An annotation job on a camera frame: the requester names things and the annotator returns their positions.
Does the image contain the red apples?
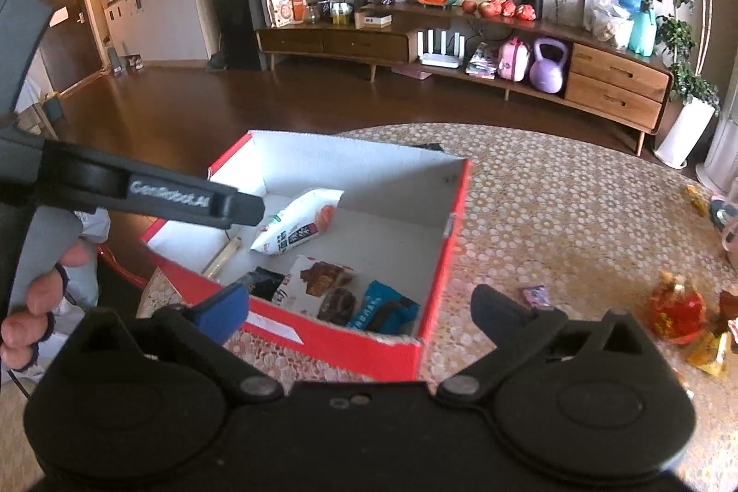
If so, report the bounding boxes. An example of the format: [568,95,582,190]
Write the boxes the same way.
[462,0,538,21]

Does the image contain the clear plastic bag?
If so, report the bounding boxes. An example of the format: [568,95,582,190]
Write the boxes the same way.
[590,0,633,49]

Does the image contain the white snack bag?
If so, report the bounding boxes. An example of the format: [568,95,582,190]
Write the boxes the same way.
[250,189,344,256]

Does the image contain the teal spray bottle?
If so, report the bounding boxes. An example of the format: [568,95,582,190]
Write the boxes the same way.
[619,0,658,57]

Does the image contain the black cabinet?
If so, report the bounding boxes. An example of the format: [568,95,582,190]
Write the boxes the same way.
[211,0,267,71]

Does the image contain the red cardboard box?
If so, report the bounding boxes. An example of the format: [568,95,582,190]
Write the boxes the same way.
[141,130,470,382]

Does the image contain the brown round cake packet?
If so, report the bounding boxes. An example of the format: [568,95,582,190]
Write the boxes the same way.
[318,287,357,326]

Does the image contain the purple kettlebell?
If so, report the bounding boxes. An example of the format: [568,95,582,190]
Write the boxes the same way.
[529,37,569,94]

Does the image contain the brown Oreo bag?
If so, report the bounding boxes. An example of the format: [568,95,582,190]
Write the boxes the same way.
[718,290,738,331]

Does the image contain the yellow snack wrapper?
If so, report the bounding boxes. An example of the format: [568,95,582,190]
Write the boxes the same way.
[687,331,732,377]

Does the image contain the person's left hand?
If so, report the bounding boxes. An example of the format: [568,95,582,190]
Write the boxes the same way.
[1,268,64,371]

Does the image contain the small purple candy packet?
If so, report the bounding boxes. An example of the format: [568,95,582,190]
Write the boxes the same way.
[519,285,553,310]

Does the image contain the blue snack packet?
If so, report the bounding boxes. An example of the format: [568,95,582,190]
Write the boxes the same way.
[348,281,419,336]

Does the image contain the black snack packet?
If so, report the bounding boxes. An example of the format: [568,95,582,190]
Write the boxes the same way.
[238,267,284,302]

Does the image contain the black remote control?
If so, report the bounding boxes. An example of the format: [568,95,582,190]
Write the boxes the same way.
[413,143,445,152]

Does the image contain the white brown cake packet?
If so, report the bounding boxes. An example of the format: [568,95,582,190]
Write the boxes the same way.
[271,255,355,317]

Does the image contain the white router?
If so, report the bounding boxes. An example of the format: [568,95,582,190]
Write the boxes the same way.
[417,29,465,70]

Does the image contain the red gold snack bag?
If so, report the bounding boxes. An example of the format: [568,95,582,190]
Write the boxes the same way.
[647,271,707,346]

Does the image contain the wooden TV cabinet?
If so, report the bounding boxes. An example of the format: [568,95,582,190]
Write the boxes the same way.
[256,4,672,139]

